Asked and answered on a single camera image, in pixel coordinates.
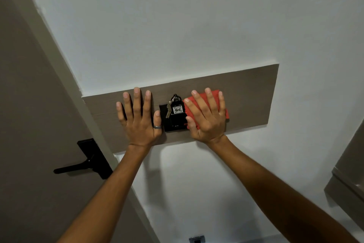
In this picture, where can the silver key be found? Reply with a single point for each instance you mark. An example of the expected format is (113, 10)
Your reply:
(168, 111)

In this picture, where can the person's right little finger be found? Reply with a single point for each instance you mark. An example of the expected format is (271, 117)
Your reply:
(222, 105)

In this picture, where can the black key card switch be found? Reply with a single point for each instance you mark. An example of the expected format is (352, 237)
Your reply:
(176, 123)

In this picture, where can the person's right forearm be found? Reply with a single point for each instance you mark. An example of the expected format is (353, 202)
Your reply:
(264, 188)

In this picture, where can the red cleaning cloth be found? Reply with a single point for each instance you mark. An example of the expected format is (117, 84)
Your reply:
(199, 100)

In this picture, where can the person's left hand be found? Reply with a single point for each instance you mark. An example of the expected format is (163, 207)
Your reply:
(140, 129)

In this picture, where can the person's right thumb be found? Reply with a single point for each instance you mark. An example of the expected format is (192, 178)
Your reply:
(191, 126)

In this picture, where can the person's left forearm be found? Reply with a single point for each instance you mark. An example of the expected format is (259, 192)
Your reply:
(113, 191)

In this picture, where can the person's left thumb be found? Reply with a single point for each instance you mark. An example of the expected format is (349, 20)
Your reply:
(157, 119)

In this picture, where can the person's right middle finger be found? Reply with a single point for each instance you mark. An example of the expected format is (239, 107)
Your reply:
(201, 105)

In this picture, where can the wall power socket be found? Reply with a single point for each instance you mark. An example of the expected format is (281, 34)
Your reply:
(197, 239)

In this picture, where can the brown door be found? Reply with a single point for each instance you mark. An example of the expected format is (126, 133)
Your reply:
(34, 109)

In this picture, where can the person's left middle finger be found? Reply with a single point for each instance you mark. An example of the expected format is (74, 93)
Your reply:
(138, 102)

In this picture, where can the brown wooden wall panel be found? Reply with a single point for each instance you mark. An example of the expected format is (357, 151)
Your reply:
(250, 95)

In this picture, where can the black key tag white label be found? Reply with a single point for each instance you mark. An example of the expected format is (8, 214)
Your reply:
(177, 108)

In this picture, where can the person's left little finger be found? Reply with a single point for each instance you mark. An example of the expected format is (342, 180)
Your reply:
(121, 112)

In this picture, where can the person's right hand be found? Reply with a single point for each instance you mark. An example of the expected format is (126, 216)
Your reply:
(210, 126)

